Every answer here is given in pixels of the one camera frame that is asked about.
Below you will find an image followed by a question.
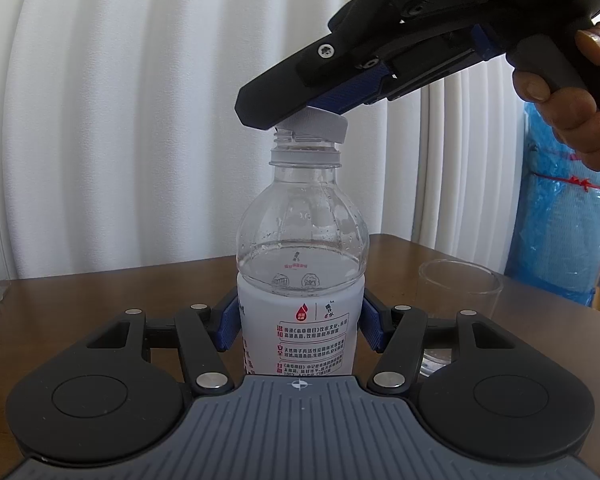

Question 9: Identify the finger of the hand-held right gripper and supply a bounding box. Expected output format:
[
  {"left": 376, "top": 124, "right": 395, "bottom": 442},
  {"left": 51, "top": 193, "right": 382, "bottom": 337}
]
[
  {"left": 235, "top": 19, "right": 417, "bottom": 129},
  {"left": 307, "top": 42, "right": 512, "bottom": 117}
]

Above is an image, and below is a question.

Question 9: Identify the blue plastic-wrapped roll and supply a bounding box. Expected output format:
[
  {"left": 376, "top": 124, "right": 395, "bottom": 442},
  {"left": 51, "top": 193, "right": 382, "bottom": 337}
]
[{"left": 505, "top": 102, "right": 600, "bottom": 308}]

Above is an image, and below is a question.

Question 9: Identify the person's right hand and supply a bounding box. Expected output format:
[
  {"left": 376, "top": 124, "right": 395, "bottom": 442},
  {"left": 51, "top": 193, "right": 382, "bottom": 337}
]
[{"left": 511, "top": 19, "right": 600, "bottom": 173}]

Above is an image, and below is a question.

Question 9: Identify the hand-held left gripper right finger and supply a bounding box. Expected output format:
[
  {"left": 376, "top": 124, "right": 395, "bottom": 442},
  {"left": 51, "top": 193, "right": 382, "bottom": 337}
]
[{"left": 361, "top": 295, "right": 520, "bottom": 396}]

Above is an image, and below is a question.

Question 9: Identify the white pleated curtain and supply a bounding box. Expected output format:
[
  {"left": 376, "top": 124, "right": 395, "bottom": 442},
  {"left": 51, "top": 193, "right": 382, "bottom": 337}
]
[
  {"left": 427, "top": 55, "right": 528, "bottom": 276},
  {"left": 0, "top": 0, "right": 433, "bottom": 281}
]

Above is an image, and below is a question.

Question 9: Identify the clear plastic water bottle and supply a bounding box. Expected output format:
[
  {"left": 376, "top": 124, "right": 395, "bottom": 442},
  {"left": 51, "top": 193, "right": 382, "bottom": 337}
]
[{"left": 236, "top": 127, "right": 370, "bottom": 377}]

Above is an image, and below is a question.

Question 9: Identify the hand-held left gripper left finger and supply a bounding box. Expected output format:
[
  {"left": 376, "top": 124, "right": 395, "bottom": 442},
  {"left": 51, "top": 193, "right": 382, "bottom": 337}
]
[{"left": 82, "top": 291, "right": 245, "bottom": 396}]

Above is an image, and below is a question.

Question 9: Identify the white bottle cap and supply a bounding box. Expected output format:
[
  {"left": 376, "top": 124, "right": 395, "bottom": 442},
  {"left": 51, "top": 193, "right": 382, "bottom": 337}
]
[{"left": 275, "top": 107, "right": 350, "bottom": 145}]

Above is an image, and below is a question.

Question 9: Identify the clear drinking glass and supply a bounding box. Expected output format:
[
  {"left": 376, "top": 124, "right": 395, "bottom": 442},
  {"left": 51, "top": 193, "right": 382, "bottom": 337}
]
[{"left": 417, "top": 259, "right": 503, "bottom": 376}]

